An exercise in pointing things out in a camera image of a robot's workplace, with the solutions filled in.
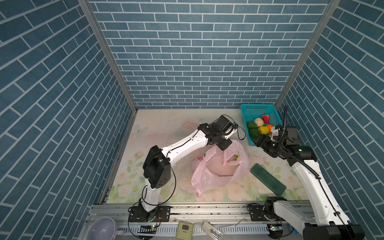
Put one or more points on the pale peach fruit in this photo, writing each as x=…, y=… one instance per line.
x=259, y=122

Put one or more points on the green digital timer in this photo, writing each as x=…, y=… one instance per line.
x=185, y=231

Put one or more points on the yellow fruit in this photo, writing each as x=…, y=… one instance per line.
x=264, y=130

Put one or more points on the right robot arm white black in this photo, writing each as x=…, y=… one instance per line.
x=329, y=222

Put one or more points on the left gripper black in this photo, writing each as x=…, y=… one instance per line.
x=223, y=145

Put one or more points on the dark green rectangular block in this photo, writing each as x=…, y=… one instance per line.
x=268, y=180

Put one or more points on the white round bowl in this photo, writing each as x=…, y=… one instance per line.
x=102, y=229

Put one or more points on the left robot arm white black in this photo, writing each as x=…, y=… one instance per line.
x=158, y=166

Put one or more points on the silver metal clip tool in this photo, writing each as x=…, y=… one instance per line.
x=211, y=231

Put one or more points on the orange fruit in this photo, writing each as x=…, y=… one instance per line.
x=270, y=127

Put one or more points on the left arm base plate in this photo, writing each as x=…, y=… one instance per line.
x=159, y=214

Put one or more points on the teal plastic basket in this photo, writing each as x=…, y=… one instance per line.
x=252, y=111

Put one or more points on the aluminium rail frame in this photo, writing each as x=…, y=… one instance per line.
x=232, y=219

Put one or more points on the green pepper fruit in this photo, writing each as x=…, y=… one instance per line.
x=254, y=133

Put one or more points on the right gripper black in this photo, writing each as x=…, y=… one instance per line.
x=262, y=140

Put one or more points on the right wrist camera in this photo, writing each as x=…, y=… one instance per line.
x=277, y=132

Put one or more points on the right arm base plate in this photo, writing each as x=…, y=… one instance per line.
x=258, y=214

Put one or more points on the pink plastic bag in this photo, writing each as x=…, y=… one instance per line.
x=216, y=168

